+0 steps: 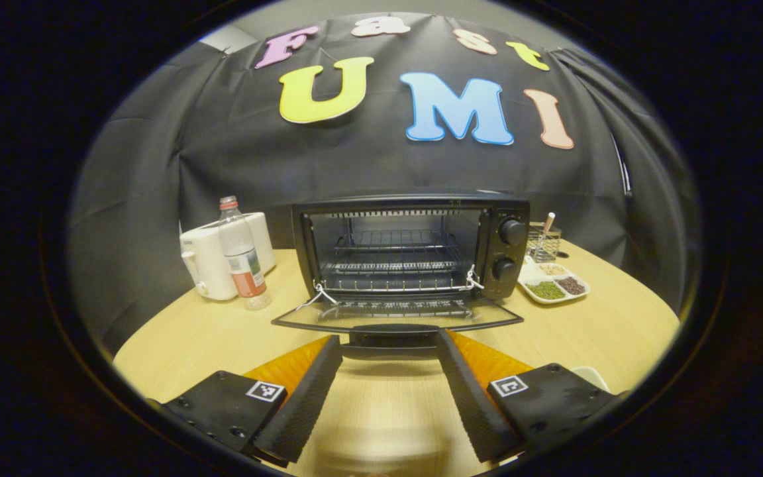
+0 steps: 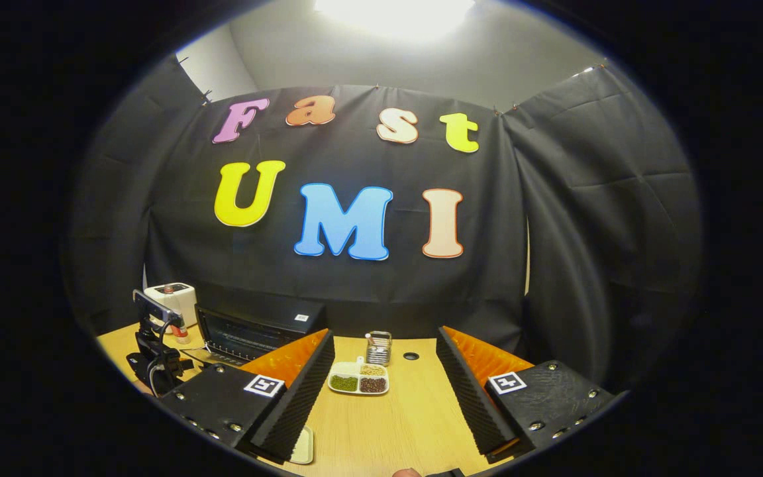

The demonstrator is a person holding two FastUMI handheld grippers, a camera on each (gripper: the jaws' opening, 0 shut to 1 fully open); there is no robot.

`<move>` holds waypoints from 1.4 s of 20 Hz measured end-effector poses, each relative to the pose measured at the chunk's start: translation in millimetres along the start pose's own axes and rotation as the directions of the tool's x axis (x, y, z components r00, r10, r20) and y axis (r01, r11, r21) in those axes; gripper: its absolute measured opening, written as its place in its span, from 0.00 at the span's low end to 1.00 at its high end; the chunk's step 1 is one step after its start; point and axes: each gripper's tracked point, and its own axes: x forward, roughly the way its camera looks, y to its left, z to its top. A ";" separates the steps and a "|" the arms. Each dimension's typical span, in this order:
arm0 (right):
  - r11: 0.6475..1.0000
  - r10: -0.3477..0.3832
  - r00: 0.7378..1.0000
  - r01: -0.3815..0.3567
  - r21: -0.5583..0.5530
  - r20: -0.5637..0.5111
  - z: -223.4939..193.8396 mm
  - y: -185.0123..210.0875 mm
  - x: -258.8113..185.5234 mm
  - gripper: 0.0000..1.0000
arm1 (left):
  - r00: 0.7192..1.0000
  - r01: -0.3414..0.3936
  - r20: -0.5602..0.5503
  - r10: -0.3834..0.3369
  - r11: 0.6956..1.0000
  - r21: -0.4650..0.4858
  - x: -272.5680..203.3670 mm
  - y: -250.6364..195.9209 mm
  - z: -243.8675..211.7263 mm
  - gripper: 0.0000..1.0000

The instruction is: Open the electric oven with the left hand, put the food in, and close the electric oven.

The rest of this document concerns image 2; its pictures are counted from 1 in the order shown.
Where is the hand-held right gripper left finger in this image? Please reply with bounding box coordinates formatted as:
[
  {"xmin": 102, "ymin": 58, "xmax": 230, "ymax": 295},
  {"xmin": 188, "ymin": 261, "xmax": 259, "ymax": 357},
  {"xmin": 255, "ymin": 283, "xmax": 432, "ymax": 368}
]
[{"xmin": 156, "ymin": 328, "xmax": 336, "ymax": 464}]

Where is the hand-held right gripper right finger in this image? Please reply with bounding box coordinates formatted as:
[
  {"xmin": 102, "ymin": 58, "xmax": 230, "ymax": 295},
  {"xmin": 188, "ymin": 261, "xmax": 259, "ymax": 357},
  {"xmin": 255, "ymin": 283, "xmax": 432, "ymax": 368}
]
[{"xmin": 436, "ymin": 325, "xmax": 617, "ymax": 464}]

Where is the cream cherry print plate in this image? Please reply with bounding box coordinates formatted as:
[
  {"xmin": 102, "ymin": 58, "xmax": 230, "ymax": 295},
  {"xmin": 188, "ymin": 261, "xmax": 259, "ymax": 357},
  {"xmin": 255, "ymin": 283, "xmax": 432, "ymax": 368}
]
[{"xmin": 289, "ymin": 426, "xmax": 315, "ymax": 464}]

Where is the black electric oven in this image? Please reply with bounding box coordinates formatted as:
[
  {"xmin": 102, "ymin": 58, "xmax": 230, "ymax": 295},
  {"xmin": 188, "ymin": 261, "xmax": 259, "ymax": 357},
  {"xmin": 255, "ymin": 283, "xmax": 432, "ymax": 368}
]
[{"xmin": 183, "ymin": 284, "xmax": 327, "ymax": 367}]

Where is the white divided bean tray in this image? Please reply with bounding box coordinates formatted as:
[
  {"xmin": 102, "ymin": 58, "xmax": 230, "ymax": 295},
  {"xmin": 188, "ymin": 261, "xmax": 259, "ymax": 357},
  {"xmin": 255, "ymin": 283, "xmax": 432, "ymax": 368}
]
[{"xmin": 327, "ymin": 358, "xmax": 390, "ymax": 396}]

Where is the white toaster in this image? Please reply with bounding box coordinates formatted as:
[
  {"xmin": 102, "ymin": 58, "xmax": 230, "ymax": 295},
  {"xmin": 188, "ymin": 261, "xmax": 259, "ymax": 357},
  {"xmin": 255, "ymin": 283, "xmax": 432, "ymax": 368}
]
[{"xmin": 144, "ymin": 283, "xmax": 198, "ymax": 329}]

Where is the black backdrop cloth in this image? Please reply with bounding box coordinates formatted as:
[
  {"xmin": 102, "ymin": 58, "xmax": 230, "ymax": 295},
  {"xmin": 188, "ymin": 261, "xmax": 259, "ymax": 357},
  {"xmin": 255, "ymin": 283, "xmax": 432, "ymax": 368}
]
[{"xmin": 67, "ymin": 56, "xmax": 703, "ymax": 392}]

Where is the large ceiling light panel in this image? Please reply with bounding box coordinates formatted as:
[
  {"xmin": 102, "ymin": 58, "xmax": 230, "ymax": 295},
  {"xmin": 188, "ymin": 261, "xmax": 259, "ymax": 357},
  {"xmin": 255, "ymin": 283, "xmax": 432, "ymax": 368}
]
[{"xmin": 314, "ymin": 0, "xmax": 476, "ymax": 42}]

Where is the wire mesh basket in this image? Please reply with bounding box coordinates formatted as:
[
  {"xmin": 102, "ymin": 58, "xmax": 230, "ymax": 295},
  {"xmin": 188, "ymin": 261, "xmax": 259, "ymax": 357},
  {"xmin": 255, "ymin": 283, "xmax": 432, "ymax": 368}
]
[{"xmin": 365, "ymin": 331, "xmax": 393, "ymax": 367}]

